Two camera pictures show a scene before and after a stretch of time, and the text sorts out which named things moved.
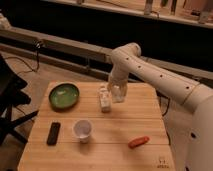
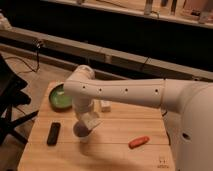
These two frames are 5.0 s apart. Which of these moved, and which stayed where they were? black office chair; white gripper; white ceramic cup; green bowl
Moved: white gripper
Stayed: black office chair; green bowl; white ceramic cup
